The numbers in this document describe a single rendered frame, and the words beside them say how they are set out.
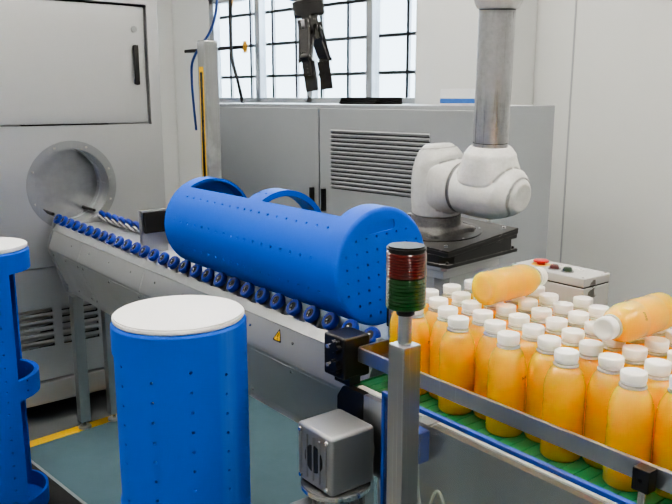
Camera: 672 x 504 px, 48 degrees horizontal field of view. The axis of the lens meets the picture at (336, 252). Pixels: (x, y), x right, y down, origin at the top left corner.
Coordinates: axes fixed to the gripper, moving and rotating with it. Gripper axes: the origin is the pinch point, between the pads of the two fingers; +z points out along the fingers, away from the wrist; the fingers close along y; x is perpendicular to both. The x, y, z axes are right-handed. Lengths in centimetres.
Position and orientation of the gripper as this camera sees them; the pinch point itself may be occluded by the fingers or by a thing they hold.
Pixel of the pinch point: (319, 85)
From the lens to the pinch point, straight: 190.6
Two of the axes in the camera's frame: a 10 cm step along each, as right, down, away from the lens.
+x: -9.6, 0.8, 2.7
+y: 2.5, -2.3, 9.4
